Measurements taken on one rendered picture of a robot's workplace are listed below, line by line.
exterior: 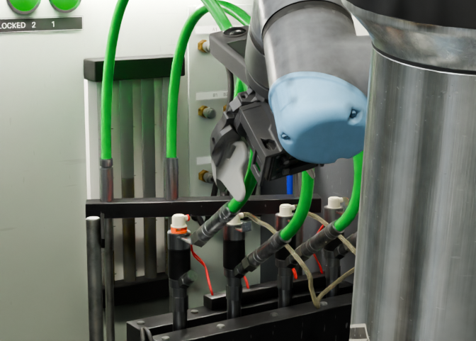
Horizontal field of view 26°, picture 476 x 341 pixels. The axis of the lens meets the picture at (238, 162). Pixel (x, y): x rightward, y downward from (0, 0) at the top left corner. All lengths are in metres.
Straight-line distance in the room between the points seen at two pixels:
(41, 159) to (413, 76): 1.07
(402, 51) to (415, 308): 0.12
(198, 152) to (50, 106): 0.25
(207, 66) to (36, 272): 0.40
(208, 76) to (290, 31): 0.78
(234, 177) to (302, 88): 0.30
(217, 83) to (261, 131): 0.62
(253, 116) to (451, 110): 0.56
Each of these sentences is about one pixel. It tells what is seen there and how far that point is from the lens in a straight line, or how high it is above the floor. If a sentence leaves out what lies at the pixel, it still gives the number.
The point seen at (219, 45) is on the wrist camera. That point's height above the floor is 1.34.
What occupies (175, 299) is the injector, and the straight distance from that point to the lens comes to 1.28.
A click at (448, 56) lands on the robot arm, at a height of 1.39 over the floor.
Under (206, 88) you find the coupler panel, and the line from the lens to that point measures 1.58.
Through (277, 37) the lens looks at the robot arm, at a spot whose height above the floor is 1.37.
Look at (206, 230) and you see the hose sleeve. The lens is 1.19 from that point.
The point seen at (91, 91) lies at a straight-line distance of 1.48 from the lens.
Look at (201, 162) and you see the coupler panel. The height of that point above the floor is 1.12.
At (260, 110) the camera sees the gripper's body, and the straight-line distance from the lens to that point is 0.99.
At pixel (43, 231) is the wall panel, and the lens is 1.50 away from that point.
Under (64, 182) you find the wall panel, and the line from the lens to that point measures 1.49.
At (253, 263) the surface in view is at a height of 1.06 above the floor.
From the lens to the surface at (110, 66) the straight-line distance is 1.39.
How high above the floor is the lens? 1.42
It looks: 11 degrees down
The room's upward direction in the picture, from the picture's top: straight up
